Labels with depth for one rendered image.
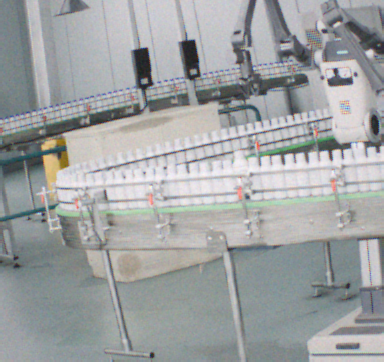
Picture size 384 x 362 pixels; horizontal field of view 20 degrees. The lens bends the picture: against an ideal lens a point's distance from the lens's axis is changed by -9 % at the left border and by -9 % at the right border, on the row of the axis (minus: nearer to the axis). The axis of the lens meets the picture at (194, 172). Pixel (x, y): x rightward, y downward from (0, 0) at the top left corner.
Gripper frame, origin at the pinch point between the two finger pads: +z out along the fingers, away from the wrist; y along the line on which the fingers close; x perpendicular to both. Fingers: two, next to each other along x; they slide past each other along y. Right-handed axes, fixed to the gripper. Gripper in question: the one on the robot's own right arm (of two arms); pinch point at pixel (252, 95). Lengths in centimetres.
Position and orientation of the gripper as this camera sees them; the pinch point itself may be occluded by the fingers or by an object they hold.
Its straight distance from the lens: 468.7
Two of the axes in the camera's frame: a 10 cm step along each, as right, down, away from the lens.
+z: 1.7, 9.8, 1.0
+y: -6.0, 1.8, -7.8
